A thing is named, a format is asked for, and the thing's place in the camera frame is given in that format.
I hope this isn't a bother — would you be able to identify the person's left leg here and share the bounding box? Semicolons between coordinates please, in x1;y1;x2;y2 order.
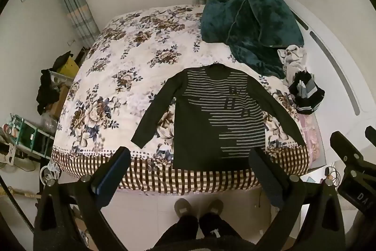
157;214;201;251

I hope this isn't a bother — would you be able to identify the green storage rack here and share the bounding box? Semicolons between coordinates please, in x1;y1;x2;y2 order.
6;114;55;160

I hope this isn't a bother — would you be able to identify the dark green plush blanket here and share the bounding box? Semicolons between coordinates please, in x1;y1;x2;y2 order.
200;0;305;80

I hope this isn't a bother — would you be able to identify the black grey striped garment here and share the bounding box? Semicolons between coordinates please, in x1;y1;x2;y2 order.
288;70;325;116

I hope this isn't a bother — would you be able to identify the black clothes pile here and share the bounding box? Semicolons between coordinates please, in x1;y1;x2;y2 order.
36;51;73;115

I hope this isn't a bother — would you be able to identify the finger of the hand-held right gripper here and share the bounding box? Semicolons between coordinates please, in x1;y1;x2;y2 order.
365;126;376;148
329;131;366;178

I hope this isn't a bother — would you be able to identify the white bed headboard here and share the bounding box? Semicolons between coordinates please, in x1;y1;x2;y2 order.
267;0;366;169

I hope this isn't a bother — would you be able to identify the person's leg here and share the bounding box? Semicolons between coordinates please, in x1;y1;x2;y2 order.
199;212;255;251
157;214;201;251

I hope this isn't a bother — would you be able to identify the grey slipper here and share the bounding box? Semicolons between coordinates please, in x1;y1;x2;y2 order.
207;199;224;215
174;198;194;218

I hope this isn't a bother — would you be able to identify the yellow box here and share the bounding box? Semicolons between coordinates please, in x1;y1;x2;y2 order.
57;54;80;75

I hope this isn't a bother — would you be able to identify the dark striped long-sleeve sweater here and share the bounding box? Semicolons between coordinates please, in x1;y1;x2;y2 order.
131;64;306;173

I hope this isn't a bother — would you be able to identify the pink bed sheet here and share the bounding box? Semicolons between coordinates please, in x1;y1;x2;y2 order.
299;113;327;170

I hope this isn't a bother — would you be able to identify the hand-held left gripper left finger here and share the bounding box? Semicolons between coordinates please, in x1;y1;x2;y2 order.
34;147;131;251

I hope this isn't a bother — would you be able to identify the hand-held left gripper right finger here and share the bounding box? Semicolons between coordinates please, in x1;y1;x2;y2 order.
248;147;346;251

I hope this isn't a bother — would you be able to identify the cardboard box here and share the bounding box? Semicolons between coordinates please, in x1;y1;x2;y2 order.
54;86;70;120

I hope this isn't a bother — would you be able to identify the person's right leg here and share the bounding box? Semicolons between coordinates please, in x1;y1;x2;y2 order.
199;212;255;251

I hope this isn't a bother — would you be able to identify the floral bed quilt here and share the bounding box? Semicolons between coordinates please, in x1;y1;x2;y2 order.
51;4;312;196

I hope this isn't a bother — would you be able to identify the wooden stick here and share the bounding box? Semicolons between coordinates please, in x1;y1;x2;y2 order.
5;186;42;200

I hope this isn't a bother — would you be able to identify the white crumpled garment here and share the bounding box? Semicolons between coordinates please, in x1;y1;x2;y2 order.
278;45;309;86

